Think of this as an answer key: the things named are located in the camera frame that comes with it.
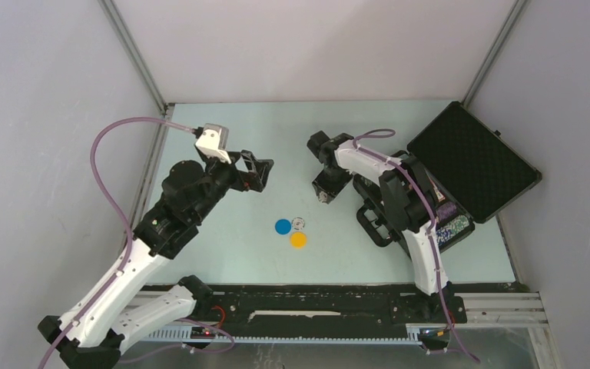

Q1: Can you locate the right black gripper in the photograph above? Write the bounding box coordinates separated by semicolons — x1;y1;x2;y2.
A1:
313;165;356;204

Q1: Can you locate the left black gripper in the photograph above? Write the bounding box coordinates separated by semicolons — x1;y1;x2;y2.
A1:
191;149;273;223

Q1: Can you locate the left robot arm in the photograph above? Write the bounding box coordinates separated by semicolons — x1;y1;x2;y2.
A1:
38;150;274;368

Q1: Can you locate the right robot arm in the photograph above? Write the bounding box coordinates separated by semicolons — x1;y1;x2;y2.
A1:
307;131;448;321

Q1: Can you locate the white poker chip near blue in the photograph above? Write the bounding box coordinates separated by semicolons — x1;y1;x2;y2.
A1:
291;217;306;231

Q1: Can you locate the blue disc chip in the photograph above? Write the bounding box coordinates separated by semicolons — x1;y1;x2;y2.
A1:
274;218;292;235

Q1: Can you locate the yellow disc chip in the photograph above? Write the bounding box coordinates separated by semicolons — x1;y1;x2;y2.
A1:
290;232;308;249

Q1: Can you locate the red card deck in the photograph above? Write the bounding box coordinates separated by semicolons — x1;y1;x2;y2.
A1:
427;173;447;206

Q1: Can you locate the purple chip row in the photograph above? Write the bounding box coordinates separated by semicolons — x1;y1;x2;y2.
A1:
436;201;459;222

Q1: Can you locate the blue chip row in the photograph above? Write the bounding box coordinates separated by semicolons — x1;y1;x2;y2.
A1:
436;228;458;251

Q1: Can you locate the green chip row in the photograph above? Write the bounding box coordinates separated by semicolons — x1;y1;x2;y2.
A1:
444;215;471;234

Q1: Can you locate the black poker case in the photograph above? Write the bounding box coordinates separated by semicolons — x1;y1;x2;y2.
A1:
353;101;543;266

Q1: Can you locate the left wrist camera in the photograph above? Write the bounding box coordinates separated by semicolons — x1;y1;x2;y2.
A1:
194;124;232;164

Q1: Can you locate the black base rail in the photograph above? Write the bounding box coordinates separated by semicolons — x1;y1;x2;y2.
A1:
137;283;469;341

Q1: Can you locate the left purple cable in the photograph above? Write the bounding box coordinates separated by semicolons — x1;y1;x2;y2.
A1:
38;116;202;369

